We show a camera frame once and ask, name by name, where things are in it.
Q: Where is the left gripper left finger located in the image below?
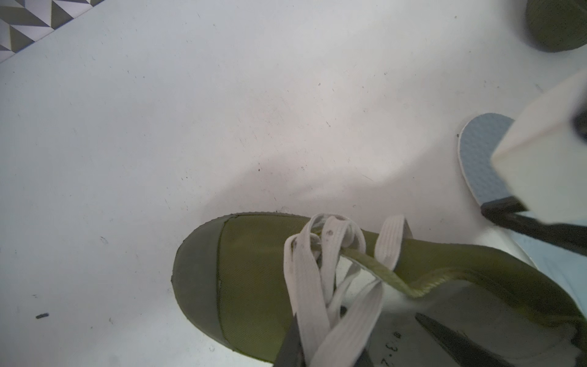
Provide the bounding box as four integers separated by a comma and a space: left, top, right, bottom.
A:
273, 316, 306, 367

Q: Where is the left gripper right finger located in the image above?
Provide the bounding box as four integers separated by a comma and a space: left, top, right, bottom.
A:
415, 313, 514, 367

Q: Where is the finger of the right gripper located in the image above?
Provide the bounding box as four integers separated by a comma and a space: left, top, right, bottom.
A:
481, 196, 586, 256

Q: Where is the green shoe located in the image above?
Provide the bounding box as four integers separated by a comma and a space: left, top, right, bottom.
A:
171, 213, 586, 366
525, 0, 586, 52

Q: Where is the blue insole right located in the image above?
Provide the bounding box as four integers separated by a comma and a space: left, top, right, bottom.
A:
458, 113, 586, 313

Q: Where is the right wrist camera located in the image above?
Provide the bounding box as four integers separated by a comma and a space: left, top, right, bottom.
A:
491, 70, 586, 223

